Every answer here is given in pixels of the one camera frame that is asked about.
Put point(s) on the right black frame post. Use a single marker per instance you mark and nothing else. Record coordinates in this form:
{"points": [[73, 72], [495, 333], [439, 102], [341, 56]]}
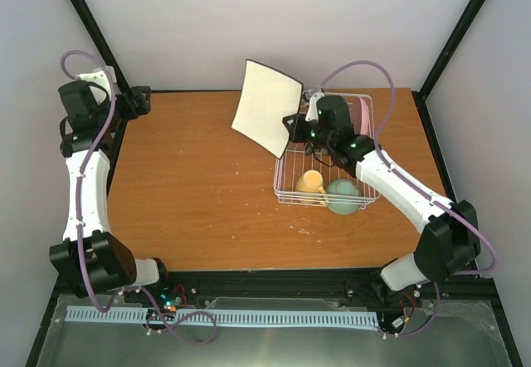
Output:
{"points": [[469, 14]]}

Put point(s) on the left black frame post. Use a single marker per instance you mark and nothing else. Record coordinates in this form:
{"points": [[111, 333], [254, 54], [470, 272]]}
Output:
{"points": [[97, 37]]}

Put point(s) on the metal base plate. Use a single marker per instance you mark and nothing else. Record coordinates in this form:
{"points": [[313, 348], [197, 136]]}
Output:
{"points": [[455, 333]]}

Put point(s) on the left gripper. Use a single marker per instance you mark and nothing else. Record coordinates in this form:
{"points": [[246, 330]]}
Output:
{"points": [[143, 105]]}

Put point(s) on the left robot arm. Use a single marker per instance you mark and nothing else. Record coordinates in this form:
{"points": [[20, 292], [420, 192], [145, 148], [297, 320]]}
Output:
{"points": [[89, 253]]}

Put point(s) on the yellow ceramic mug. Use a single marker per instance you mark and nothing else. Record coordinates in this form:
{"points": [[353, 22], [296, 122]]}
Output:
{"points": [[310, 182]]}

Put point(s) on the pink round plate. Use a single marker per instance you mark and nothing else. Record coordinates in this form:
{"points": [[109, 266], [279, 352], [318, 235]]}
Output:
{"points": [[360, 116]]}

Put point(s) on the light blue cable duct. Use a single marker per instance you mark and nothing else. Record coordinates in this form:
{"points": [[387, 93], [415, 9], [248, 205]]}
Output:
{"points": [[233, 318]]}

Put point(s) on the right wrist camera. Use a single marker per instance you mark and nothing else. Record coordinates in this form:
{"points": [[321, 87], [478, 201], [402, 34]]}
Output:
{"points": [[312, 96]]}

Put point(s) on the white square plate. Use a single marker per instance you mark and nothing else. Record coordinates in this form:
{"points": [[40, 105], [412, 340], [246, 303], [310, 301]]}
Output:
{"points": [[267, 97]]}

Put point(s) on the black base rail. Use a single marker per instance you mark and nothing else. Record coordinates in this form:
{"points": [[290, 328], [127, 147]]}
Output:
{"points": [[349, 287]]}

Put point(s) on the green ceramic bowl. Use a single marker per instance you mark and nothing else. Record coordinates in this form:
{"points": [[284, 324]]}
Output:
{"points": [[342, 197]]}

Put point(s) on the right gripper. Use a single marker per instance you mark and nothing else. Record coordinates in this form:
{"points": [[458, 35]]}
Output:
{"points": [[294, 129]]}

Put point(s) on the black frame post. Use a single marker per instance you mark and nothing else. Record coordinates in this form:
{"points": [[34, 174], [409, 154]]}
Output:
{"points": [[97, 37], [469, 14]]}

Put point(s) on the white wire dish rack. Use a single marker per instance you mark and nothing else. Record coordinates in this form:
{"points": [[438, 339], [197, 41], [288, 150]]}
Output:
{"points": [[298, 158]]}

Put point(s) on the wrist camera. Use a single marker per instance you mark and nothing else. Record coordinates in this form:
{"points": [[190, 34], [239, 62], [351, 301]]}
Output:
{"points": [[104, 84], [312, 96]]}

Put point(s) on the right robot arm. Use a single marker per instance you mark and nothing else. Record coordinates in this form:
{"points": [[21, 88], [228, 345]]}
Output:
{"points": [[448, 231]]}

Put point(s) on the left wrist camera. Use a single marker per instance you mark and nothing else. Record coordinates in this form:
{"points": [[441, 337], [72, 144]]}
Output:
{"points": [[104, 84]]}

